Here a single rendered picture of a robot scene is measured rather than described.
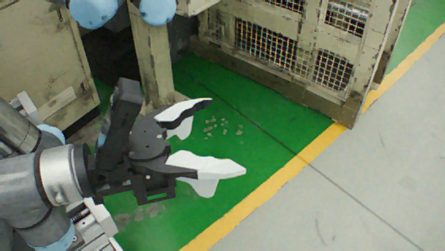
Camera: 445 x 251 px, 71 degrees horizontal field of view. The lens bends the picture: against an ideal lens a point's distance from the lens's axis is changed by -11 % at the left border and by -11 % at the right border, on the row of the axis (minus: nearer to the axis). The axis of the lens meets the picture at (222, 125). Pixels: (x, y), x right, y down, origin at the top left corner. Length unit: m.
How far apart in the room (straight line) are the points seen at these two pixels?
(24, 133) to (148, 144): 0.23
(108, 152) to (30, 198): 0.12
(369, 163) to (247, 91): 0.83
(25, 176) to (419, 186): 1.78
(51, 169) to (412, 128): 2.02
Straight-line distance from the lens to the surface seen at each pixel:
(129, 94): 0.38
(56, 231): 0.55
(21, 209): 0.48
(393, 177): 1.91
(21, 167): 0.46
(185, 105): 0.50
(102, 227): 0.89
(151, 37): 1.71
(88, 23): 0.65
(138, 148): 0.43
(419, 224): 1.81
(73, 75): 1.85
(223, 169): 0.40
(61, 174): 0.44
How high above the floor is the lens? 1.40
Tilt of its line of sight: 46 degrees down
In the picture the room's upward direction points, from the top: straight up
